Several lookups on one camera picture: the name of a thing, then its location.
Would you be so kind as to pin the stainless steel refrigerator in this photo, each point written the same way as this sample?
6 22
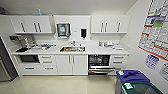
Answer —
5 63

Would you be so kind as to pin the white two-door base cabinet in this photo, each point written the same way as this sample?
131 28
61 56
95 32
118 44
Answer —
71 64

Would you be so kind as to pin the grey bin with green lid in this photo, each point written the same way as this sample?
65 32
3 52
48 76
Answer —
141 88

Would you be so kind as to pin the black built-in microwave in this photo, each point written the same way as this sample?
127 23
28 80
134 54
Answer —
29 59

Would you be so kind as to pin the chrome faucet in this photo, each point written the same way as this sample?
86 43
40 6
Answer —
73 43

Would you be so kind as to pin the pale green bottle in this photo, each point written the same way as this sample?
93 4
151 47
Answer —
40 12

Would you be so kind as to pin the white three-drawer stack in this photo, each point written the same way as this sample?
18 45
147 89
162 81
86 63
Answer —
119 61
47 64

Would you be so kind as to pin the stainless steel dishwasher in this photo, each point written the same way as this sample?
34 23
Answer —
100 65

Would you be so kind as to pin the steel kitchen sink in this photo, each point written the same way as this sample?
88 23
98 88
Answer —
72 49

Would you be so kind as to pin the large printed wall poster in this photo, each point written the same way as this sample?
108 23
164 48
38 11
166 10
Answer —
156 26

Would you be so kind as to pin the black soap dispenser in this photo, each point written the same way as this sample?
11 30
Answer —
83 33

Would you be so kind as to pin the grey bin with blue lid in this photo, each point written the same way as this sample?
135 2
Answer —
132 76

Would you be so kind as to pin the small blue recycling sign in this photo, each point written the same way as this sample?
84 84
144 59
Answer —
152 61

